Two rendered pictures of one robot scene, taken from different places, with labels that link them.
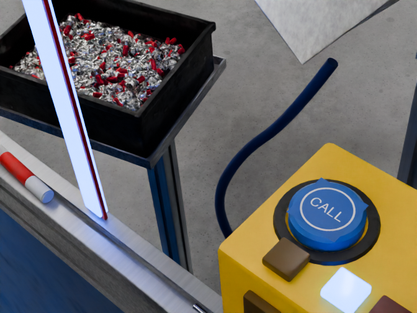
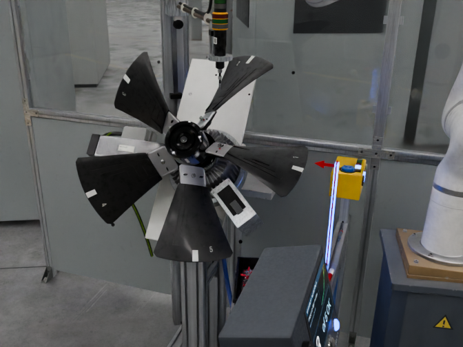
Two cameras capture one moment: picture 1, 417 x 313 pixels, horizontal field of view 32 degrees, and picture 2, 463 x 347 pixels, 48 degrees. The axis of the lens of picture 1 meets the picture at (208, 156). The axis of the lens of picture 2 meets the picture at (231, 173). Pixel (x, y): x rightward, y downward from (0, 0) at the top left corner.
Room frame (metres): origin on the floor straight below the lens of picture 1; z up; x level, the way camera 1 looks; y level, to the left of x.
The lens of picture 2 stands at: (1.31, 1.16, 1.72)
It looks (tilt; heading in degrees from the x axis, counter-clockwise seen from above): 23 degrees down; 242
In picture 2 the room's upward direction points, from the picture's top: 1 degrees clockwise
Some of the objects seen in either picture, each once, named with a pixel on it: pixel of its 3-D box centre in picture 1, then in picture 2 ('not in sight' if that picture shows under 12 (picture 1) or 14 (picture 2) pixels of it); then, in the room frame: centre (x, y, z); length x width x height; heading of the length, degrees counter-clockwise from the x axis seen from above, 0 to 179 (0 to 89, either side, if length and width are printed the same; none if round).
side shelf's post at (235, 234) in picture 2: not in sight; (235, 266); (0.34, -0.61, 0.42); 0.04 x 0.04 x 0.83; 44
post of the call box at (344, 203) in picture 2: not in sight; (344, 205); (0.19, -0.09, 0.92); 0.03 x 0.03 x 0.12; 44
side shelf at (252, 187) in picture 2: not in sight; (237, 179); (0.34, -0.61, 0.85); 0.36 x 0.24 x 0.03; 134
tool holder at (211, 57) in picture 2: not in sight; (218, 40); (0.65, -0.15, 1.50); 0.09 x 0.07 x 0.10; 79
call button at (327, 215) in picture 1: (326, 217); (347, 169); (0.22, -0.06, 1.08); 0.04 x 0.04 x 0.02
